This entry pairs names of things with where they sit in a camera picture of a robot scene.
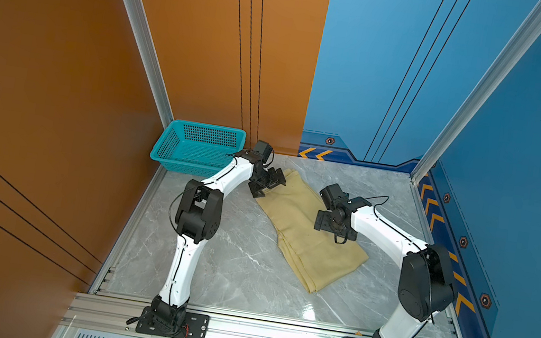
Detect khaki long pants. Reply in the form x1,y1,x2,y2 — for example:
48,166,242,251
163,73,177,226
257,168,368,293

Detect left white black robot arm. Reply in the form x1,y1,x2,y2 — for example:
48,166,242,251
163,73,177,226
139,141,286,338

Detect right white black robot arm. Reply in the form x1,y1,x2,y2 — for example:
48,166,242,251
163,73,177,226
314,184,458,338

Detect teal plastic basket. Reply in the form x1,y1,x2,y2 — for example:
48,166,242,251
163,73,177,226
149,120,247,178

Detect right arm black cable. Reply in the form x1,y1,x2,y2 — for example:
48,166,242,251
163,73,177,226
344,190,434,248

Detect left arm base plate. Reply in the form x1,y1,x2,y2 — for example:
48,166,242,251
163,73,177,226
134,307,211,338

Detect left aluminium corner post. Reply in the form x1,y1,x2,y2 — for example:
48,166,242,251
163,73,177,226
122,0,173,129

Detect aluminium corner post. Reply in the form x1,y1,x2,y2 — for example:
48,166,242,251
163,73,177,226
122,0,173,129
410,0,541,185

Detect right aluminium corner post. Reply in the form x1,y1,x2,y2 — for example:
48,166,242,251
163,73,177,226
410,0,541,185

